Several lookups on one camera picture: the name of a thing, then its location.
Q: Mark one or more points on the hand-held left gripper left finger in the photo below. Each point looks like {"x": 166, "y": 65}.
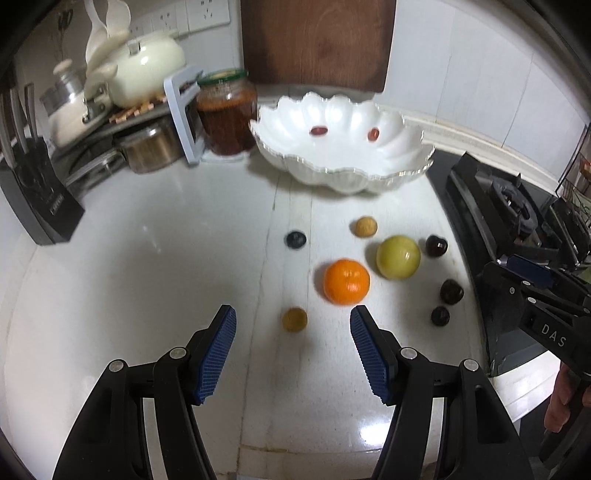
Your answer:
{"x": 214, "y": 355}

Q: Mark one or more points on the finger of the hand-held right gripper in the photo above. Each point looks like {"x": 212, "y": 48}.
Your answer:
{"x": 531, "y": 270}
{"x": 510, "y": 286}

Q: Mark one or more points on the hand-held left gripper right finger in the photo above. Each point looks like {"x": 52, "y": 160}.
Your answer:
{"x": 369, "y": 355}

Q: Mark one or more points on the dark cherry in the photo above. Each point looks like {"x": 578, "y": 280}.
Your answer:
{"x": 440, "y": 316}
{"x": 451, "y": 291}
{"x": 436, "y": 245}

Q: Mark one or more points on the orange mandarin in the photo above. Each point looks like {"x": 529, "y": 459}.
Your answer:
{"x": 346, "y": 281}

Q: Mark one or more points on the brown longan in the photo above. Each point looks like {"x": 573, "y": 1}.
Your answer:
{"x": 366, "y": 227}
{"x": 295, "y": 319}

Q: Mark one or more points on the yellow-green round plum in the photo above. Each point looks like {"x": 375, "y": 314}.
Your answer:
{"x": 398, "y": 257}

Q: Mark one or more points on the blueberry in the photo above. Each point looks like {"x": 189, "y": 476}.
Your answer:
{"x": 295, "y": 239}

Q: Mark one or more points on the white scalloped bowl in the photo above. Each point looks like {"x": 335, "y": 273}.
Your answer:
{"x": 341, "y": 152}

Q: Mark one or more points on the person's right hand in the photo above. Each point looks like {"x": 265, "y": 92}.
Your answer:
{"x": 558, "y": 397}

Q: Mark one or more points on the black gas stove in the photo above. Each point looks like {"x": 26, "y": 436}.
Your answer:
{"x": 485, "y": 203}

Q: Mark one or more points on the stainless steel pot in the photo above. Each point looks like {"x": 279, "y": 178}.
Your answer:
{"x": 147, "y": 147}

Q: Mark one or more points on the glass jar with green lid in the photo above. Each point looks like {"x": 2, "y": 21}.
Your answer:
{"x": 227, "y": 115}

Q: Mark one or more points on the black knife block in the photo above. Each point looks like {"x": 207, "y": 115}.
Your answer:
{"x": 37, "y": 189}

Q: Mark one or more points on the wooden trivet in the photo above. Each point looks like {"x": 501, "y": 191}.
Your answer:
{"x": 134, "y": 110}

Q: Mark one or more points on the white pot with steel lid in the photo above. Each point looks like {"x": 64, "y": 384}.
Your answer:
{"x": 69, "y": 110}

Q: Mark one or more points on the cream ceramic pot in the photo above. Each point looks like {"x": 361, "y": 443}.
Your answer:
{"x": 147, "y": 69}

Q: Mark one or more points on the brown wooden cutting board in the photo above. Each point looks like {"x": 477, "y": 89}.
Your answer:
{"x": 318, "y": 44}

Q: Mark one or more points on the white ladle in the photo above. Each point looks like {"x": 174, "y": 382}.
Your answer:
{"x": 104, "y": 32}

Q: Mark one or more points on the white wall socket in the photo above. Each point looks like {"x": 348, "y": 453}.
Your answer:
{"x": 207, "y": 11}
{"x": 159, "y": 18}

